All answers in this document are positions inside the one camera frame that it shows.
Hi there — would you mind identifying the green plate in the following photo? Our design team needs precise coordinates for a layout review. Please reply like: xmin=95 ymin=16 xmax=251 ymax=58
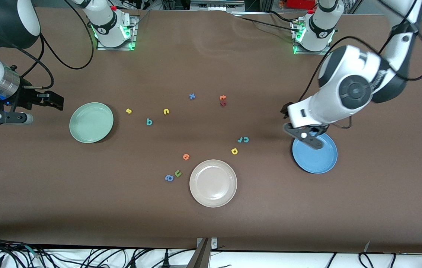
xmin=69 ymin=102 xmax=114 ymax=144

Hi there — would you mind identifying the blue plate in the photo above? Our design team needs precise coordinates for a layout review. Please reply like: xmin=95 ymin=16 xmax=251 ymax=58
xmin=292 ymin=131 xmax=338 ymax=174

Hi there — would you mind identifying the beige plate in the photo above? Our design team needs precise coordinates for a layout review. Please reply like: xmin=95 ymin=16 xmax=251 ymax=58
xmin=189 ymin=159 xmax=238 ymax=208

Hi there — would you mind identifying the red box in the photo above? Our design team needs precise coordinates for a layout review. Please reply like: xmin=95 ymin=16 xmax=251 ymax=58
xmin=285 ymin=0 xmax=316 ymax=10

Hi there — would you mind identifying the brown table cover sheet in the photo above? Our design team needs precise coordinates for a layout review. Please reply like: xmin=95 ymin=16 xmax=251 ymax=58
xmin=0 ymin=7 xmax=422 ymax=253

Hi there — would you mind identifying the grey metal device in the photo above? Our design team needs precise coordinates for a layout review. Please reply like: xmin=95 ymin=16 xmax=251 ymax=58
xmin=190 ymin=0 xmax=246 ymax=12

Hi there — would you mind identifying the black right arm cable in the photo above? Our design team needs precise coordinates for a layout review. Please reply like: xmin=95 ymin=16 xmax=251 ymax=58
xmin=0 ymin=0 xmax=96 ymax=90

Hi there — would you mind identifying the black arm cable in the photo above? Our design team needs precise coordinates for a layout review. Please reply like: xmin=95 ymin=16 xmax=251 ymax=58
xmin=0 ymin=0 xmax=96 ymax=90
xmin=296 ymin=0 xmax=422 ymax=131

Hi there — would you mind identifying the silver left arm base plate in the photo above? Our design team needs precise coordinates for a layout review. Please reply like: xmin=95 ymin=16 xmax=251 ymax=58
xmin=291 ymin=19 xmax=333 ymax=55

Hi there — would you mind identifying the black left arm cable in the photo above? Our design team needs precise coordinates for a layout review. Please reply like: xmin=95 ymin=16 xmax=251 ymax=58
xmin=296 ymin=0 xmax=422 ymax=131

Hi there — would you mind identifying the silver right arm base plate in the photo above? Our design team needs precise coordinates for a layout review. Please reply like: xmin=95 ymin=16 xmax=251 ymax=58
xmin=96 ymin=15 xmax=139 ymax=51

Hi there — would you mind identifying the thin black base cable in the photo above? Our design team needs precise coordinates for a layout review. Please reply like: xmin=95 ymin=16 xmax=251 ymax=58
xmin=129 ymin=9 xmax=151 ymax=28

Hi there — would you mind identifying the silver corner bracket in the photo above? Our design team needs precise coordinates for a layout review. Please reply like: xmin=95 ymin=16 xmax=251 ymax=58
xmin=196 ymin=237 xmax=218 ymax=250

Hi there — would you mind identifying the dark grey metal post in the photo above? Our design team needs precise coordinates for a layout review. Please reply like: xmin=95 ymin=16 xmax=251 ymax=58
xmin=187 ymin=238 xmax=211 ymax=268

